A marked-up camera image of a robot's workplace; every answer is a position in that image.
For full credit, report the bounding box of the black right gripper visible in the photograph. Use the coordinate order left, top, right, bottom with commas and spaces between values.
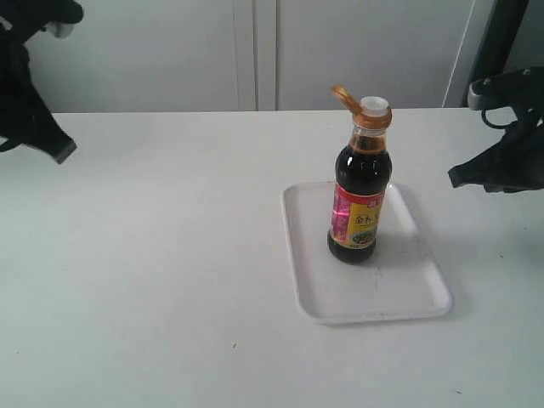
448, 66, 543, 194

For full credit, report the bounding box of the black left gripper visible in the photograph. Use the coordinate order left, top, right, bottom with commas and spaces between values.
1, 0, 84, 164

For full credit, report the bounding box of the dark soy sauce bottle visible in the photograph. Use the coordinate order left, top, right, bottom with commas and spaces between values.
327, 85, 392, 264

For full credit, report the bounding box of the white rectangular plastic tray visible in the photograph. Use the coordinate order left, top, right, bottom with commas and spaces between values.
281, 181, 453, 325

